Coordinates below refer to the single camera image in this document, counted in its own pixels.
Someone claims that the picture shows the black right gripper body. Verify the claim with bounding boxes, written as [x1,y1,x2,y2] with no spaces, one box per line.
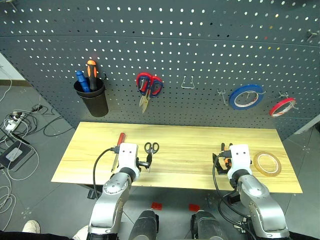
[216,165,231,176]

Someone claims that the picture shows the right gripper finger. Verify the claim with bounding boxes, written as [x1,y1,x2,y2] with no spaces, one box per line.
[212,152,222,173]

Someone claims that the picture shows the black scissors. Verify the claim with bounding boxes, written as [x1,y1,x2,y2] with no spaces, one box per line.
[144,141,160,173]

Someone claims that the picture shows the orange and black pliers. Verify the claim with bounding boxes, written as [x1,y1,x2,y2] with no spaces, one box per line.
[220,142,234,171]

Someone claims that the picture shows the red handled screwdriver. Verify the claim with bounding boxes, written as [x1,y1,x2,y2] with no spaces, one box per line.
[110,132,128,173]

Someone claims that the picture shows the clear tan tape roll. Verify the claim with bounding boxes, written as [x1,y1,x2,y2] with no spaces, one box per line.
[253,151,283,178]

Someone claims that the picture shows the dark grey perforated pegboard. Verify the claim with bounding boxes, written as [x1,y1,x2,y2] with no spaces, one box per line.
[0,0,320,141]

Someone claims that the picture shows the dark rounded shape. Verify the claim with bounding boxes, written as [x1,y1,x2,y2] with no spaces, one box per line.
[128,209,160,240]
[190,209,227,240]

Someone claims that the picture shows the metal double peg hook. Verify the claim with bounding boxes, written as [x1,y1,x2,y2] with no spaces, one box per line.
[278,91,299,111]
[216,88,229,106]

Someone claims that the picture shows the blue tape roll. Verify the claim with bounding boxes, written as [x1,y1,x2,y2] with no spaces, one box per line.
[228,83,266,111]

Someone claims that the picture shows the black cup holder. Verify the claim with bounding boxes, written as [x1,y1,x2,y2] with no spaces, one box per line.
[73,76,110,118]

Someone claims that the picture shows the red tape roll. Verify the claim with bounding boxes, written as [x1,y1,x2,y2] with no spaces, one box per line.
[268,97,297,119]

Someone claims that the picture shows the red and blue scissors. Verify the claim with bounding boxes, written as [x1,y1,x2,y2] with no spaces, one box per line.
[135,72,164,115]

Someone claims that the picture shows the white shoe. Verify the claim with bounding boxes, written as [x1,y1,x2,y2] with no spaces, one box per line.
[21,219,41,234]
[71,224,90,240]

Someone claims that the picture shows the orange and black screwdriver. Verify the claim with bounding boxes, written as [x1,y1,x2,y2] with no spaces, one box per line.
[86,59,99,91]

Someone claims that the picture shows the black flat floor box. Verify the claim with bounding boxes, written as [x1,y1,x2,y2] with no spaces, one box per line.
[0,140,35,172]

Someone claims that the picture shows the white power strip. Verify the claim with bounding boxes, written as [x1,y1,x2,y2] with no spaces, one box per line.
[4,117,24,132]

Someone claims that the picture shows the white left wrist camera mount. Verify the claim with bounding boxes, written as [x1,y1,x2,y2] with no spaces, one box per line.
[116,142,140,176]

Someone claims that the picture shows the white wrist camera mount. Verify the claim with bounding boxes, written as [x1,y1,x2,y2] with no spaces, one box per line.
[227,144,252,180]
[116,142,140,176]

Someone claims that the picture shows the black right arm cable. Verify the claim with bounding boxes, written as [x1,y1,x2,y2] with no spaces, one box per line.
[211,152,252,235]

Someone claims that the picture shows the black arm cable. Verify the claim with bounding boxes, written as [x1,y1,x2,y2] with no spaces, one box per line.
[211,152,252,235]
[92,147,121,201]

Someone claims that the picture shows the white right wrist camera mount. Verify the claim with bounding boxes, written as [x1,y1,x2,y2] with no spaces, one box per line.
[227,144,252,180]

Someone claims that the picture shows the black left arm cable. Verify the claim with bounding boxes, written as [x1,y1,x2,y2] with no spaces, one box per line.
[92,147,121,201]

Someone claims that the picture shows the wire loop hook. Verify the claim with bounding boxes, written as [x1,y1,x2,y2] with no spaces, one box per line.
[180,75,196,90]

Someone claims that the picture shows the black floor cable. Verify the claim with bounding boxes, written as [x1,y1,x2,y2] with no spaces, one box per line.
[43,115,66,138]

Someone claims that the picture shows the blue handled screwdriver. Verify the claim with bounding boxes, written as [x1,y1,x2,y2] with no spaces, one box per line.
[75,70,91,93]

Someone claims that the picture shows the coiled white floor cable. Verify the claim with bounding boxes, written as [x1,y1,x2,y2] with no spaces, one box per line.
[0,185,17,233]

